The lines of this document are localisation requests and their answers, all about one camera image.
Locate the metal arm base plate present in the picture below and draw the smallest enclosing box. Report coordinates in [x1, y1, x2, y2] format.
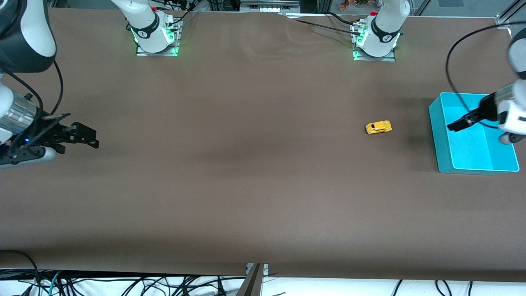
[136, 18, 182, 57]
[352, 22, 397, 62]

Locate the metal table bracket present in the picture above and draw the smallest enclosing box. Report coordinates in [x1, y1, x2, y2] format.
[236, 263, 270, 296]

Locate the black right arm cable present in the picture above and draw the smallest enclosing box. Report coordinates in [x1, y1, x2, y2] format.
[0, 60, 65, 116]

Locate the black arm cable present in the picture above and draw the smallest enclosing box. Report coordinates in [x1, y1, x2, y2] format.
[446, 23, 514, 120]
[0, 60, 65, 116]

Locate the black looped floor cable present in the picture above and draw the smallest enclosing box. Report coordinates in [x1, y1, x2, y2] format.
[0, 249, 42, 296]

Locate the white background device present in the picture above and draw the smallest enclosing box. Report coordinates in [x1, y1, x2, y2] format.
[240, 0, 301, 13]

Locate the black base power cable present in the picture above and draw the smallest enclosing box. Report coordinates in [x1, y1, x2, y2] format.
[284, 12, 363, 37]

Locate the teal floor cable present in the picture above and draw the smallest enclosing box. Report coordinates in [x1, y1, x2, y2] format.
[48, 270, 63, 296]

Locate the teal plastic storage bin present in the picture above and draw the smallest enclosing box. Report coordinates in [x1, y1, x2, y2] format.
[429, 92, 520, 176]

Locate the brown table cover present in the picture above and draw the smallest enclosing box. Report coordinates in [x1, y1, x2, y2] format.
[0, 8, 526, 282]

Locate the yellow toy beetle car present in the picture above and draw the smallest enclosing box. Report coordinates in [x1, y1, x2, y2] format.
[365, 120, 392, 135]

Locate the aluminium frame profile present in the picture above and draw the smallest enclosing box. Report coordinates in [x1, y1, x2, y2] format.
[495, 0, 526, 29]

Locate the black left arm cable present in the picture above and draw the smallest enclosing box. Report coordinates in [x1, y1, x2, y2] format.
[446, 23, 514, 120]

